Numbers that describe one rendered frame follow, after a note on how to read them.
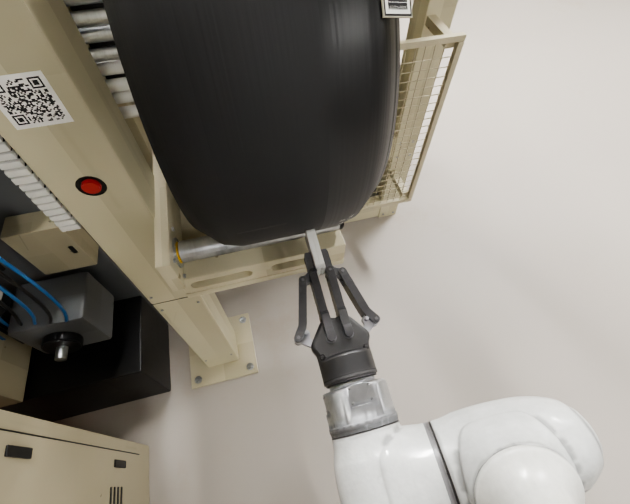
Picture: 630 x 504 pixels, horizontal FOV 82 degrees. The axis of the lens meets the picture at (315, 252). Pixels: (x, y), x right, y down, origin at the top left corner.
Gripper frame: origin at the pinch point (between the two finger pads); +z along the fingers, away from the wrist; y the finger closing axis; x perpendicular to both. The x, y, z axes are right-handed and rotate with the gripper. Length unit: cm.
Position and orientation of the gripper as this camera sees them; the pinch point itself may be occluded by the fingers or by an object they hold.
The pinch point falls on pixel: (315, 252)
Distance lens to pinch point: 57.2
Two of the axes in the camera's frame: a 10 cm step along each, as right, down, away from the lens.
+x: -0.4, 4.4, 9.0
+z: -2.5, -8.8, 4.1
